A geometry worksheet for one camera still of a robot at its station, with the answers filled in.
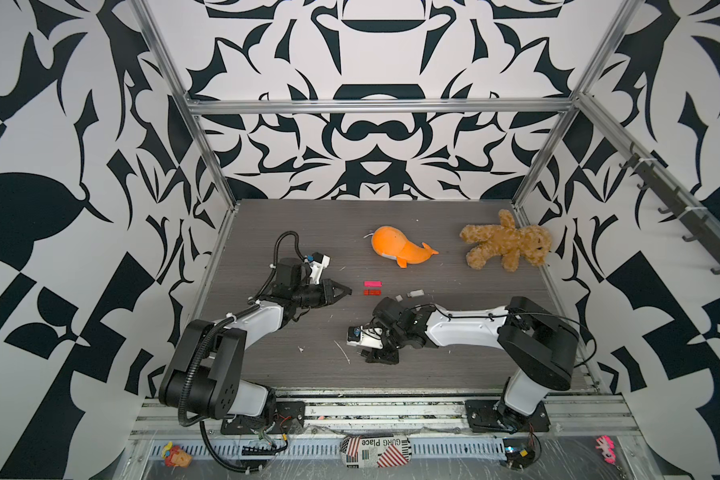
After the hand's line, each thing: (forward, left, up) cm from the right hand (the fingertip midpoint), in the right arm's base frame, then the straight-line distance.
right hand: (366, 344), depth 86 cm
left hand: (+13, +6, +10) cm, 17 cm away
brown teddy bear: (+32, -48, +6) cm, 58 cm away
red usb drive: (+17, -2, 0) cm, 17 cm away
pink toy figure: (-24, -55, 0) cm, 61 cm away
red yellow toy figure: (-25, +43, +4) cm, 50 cm away
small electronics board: (-25, -36, -1) cm, 44 cm away
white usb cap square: (+14, -11, 0) cm, 18 cm away
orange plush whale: (+31, -9, +7) cm, 33 cm away
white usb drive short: (+16, -16, -1) cm, 23 cm away
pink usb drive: (+20, -3, -2) cm, 21 cm away
